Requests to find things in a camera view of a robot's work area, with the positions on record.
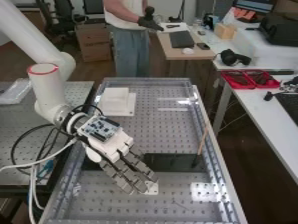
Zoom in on wooden desk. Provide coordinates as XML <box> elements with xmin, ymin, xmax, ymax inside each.
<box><xmin>156</xmin><ymin>22</ymin><xmax>220</xmax><ymax>98</ymax></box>

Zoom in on black phone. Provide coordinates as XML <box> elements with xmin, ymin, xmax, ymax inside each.
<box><xmin>196</xmin><ymin>42</ymin><xmax>212</xmax><ymax>51</ymax></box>

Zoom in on black cable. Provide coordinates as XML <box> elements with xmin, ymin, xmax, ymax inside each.
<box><xmin>10</xmin><ymin>104</ymin><xmax>104</xmax><ymax>176</ymax></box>

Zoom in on white cable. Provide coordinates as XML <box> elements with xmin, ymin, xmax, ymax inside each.
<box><xmin>0</xmin><ymin>138</ymin><xmax>80</xmax><ymax>224</ymax></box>

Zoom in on black office chair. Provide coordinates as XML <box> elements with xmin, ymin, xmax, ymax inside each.
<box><xmin>38</xmin><ymin>0</ymin><xmax>80</xmax><ymax>38</ymax></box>

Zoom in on clear box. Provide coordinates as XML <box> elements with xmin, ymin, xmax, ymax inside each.
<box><xmin>39</xmin><ymin>77</ymin><xmax>248</xmax><ymax>224</ymax></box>

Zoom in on small wooden box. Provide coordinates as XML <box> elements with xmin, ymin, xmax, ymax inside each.
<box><xmin>215</xmin><ymin>22</ymin><xmax>240</xmax><ymax>41</ymax></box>

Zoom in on white desk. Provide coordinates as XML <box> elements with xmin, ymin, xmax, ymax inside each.
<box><xmin>212</xmin><ymin>73</ymin><xmax>298</xmax><ymax>188</ymax></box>

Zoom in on small white box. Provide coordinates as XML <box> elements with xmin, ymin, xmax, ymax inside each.
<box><xmin>98</xmin><ymin>87</ymin><xmax>138</xmax><ymax>117</ymax></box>

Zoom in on cardboard box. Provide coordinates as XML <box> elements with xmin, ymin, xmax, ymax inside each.
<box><xmin>75</xmin><ymin>22</ymin><xmax>114</xmax><ymax>64</ymax></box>

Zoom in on thin stick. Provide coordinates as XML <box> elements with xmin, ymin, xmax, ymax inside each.
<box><xmin>194</xmin><ymin>124</ymin><xmax>211</xmax><ymax>168</ymax></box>

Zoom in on small white base plate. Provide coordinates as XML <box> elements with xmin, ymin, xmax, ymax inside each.
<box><xmin>142</xmin><ymin>181</ymin><xmax>160</xmax><ymax>196</ymax></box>

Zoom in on person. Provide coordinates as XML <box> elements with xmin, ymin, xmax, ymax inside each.
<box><xmin>103</xmin><ymin>0</ymin><xmax>167</xmax><ymax>79</ymax></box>

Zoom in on clear plastic bag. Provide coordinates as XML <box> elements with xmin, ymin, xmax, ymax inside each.
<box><xmin>0</xmin><ymin>78</ymin><xmax>34</xmax><ymax>105</ymax></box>

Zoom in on black keyboard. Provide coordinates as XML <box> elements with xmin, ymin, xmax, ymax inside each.
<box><xmin>168</xmin><ymin>30</ymin><xmax>198</xmax><ymax>49</ymax></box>

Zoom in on black plate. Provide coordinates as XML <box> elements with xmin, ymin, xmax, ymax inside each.
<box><xmin>84</xmin><ymin>153</ymin><xmax>208</xmax><ymax>173</ymax></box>

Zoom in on black headphones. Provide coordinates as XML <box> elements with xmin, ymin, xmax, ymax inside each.
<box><xmin>220</xmin><ymin>48</ymin><xmax>253</xmax><ymax>67</ymax></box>

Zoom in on black case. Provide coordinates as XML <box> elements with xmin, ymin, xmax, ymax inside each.
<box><xmin>259</xmin><ymin>13</ymin><xmax>298</xmax><ymax>48</ymax></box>

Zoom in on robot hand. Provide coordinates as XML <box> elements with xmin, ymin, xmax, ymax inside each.
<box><xmin>78</xmin><ymin>114</ymin><xmax>160</xmax><ymax>196</ymax></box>

